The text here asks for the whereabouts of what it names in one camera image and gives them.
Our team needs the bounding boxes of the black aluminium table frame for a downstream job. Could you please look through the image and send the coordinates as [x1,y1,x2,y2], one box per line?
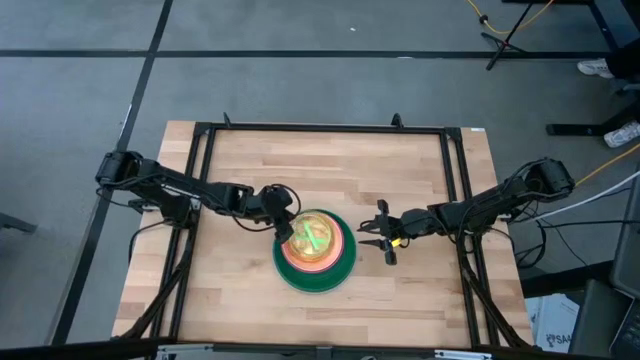
[110,112,535,360]

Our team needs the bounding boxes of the white cable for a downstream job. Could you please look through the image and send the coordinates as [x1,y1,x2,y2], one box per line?
[529,169,640,222]

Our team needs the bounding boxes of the translucent light green plate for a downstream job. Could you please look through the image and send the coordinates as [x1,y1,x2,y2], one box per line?
[288,212,335,262]

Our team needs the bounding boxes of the pink plastic bowl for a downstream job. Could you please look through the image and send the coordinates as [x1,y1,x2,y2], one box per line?
[279,212,347,275]

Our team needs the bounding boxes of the black tripod stand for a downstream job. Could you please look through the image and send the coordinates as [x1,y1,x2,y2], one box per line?
[480,0,536,71]

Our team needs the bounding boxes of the yellow cable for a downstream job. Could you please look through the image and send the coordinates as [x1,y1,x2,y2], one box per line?
[467,0,556,35]
[574,142,640,187]

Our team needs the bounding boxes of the black furniture foot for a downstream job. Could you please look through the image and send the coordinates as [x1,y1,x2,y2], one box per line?
[0,212,39,235]

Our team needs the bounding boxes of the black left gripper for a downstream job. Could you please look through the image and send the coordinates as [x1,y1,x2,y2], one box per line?
[258,185,297,245]

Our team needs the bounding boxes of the person's white shoe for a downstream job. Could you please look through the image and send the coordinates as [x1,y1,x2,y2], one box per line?
[577,58,615,80]
[603,119,640,149]

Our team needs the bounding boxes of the black desk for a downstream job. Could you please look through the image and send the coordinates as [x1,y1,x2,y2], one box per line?
[502,0,640,137]

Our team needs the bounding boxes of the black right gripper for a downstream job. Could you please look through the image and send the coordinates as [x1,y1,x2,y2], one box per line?
[356,199,432,266]

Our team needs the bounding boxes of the black case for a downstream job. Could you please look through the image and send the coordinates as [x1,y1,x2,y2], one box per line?
[568,278,631,359]

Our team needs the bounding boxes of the black floor cable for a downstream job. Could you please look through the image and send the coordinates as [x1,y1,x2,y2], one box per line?
[514,214,640,269]

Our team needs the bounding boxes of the dark green plastic bowl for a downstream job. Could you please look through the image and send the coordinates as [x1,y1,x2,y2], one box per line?
[271,208,358,294]

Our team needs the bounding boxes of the person's leg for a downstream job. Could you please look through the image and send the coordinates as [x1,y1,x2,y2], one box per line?
[607,37,640,81]

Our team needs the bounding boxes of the white cardboard box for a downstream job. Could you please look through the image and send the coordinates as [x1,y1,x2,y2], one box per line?
[524,293,581,354]

